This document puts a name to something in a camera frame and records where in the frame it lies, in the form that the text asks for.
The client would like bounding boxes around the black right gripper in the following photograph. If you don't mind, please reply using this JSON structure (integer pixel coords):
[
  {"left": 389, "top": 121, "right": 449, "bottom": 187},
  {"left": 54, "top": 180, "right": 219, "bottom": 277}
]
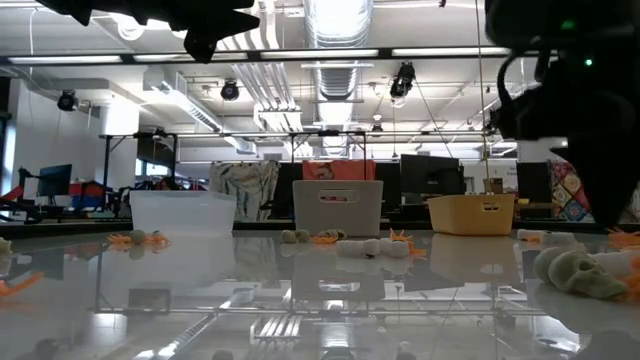
[{"left": 492, "top": 49, "right": 640, "bottom": 227}]

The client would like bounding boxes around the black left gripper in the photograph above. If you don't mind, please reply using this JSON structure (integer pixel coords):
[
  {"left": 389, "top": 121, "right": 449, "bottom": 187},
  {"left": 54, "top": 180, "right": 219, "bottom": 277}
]
[{"left": 92, "top": 0, "right": 261, "bottom": 64}]

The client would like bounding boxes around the colourful patchwork quilt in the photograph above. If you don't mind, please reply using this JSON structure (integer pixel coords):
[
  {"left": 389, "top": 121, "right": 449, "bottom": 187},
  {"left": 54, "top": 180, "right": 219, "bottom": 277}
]
[{"left": 547, "top": 158, "right": 596, "bottom": 224}]

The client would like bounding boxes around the white LED light strip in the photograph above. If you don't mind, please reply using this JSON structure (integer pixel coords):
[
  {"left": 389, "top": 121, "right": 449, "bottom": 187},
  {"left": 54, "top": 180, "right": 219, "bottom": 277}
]
[
  {"left": 391, "top": 46, "right": 511, "bottom": 57},
  {"left": 7, "top": 54, "right": 124, "bottom": 65},
  {"left": 259, "top": 48, "right": 380, "bottom": 59},
  {"left": 132, "top": 52, "right": 250, "bottom": 63}
]

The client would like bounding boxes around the white ceiling pipe bundle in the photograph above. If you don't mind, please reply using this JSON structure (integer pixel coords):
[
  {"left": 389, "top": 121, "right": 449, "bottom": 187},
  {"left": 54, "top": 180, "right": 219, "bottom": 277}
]
[{"left": 232, "top": 62, "right": 305, "bottom": 134}]

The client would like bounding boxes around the yellow plastic basket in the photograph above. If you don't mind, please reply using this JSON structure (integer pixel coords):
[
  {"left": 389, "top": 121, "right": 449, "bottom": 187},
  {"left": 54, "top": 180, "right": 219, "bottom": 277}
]
[{"left": 427, "top": 193, "right": 517, "bottom": 237}]

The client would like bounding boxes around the black hanging screen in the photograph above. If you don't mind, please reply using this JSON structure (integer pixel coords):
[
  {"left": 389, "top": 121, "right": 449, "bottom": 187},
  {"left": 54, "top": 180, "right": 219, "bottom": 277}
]
[{"left": 135, "top": 133, "right": 177, "bottom": 170}]

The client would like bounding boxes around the leaf print hanging cloth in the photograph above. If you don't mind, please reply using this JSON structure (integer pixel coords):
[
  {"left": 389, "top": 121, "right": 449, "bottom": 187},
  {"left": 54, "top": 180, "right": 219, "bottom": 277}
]
[{"left": 208, "top": 160, "right": 281, "bottom": 223}]

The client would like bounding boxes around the large black monitor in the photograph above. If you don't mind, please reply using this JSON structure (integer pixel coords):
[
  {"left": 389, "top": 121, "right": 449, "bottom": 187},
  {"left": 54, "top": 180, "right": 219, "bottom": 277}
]
[{"left": 399, "top": 153, "right": 465, "bottom": 197}]

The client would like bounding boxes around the clear plastic bin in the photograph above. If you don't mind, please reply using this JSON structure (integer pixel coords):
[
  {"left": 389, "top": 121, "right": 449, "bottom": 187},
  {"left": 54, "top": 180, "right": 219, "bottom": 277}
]
[{"left": 129, "top": 189, "right": 238, "bottom": 237}]

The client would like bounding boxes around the orange hanging cloth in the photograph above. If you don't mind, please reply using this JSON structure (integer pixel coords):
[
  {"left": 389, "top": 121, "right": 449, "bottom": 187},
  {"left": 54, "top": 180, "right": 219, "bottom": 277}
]
[{"left": 301, "top": 159, "right": 378, "bottom": 182}]

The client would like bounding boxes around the red and blue equipment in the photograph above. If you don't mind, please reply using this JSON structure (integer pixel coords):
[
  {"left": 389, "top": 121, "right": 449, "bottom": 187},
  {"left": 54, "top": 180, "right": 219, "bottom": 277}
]
[{"left": 69, "top": 180, "right": 109, "bottom": 210}]

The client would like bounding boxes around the small black monitor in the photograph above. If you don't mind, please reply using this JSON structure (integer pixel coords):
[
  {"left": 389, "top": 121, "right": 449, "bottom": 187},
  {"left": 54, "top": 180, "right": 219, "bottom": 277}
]
[{"left": 37, "top": 163, "right": 74, "bottom": 198}]

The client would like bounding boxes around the grey plastic bin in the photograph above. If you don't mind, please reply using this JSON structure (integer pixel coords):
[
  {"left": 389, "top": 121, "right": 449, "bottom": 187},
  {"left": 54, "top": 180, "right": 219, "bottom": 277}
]
[{"left": 292, "top": 179, "right": 385, "bottom": 238}]

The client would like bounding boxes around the white rectangular air duct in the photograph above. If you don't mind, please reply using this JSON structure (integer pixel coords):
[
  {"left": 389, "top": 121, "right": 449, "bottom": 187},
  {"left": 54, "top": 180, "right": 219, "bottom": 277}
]
[{"left": 143, "top": 69, "right": 257, "bottom": 155}]

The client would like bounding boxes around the silver round ventilation duct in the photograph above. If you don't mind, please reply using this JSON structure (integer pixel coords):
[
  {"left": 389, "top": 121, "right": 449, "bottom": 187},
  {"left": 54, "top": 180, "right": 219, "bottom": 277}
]
[{"left": 303, "top": 0, "right": 375, "bottom": 157}]

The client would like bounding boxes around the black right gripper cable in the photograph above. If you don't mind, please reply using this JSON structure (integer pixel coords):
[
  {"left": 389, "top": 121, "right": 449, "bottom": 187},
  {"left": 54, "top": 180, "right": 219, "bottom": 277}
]
[{"left": 497, "top": 49, "right": 519, "bottom": 119}]

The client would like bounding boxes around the yellow hanging cable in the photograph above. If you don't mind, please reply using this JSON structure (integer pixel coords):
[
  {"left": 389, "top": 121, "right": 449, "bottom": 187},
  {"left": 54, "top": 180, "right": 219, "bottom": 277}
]
[{"left": 473, "top": 0, "right": 491, "bottom": 195}]

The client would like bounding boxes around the black metal workstation frame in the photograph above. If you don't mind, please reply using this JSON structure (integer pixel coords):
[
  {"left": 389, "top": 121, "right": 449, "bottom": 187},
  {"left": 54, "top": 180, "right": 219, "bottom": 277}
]
[{"left": 98, "top": 129, "right": 371, "bottom": 214}]

